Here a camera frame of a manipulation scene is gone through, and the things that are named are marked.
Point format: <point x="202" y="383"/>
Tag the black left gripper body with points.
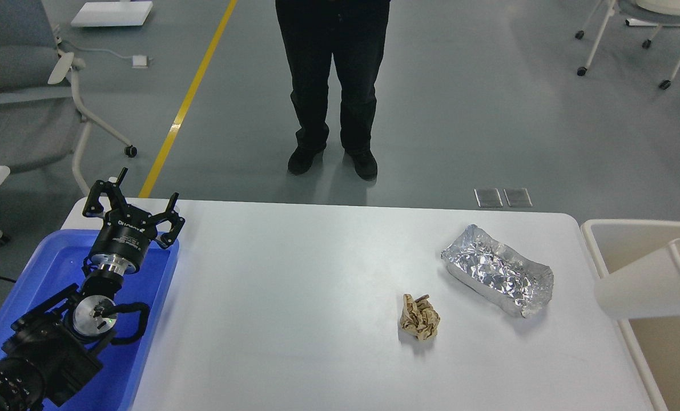
<point x="125" y="235"/>

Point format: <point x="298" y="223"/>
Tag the white paper cup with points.
<point x="646" y="288"/>

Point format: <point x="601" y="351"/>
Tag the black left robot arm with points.
<point x="54" y="350"/>

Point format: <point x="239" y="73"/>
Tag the grey office chair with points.
<point x="42" y="116"/>

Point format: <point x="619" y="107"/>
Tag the white power adapter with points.
<point x="140" y="61"/>

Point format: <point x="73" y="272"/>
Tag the crumpled brown paper ball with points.
<point x="418" y="317"/>

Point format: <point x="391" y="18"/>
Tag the crumpled aluminium foil tray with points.
<point x="518" y="286"/>

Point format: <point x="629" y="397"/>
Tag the left metal floor plate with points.
<point x="488" y="198"/>

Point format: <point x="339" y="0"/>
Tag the metal floor plate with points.
<point x="518" y="198"/>
<point x="488" y="198"/>

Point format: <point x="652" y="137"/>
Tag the right metal floor plate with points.
<point x="518" y="198"/>

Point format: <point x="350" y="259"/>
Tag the beige plastic bin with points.
<point x="654" y="343"/>

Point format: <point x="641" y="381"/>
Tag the white flat base plate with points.
<point x="112" y="14"/>

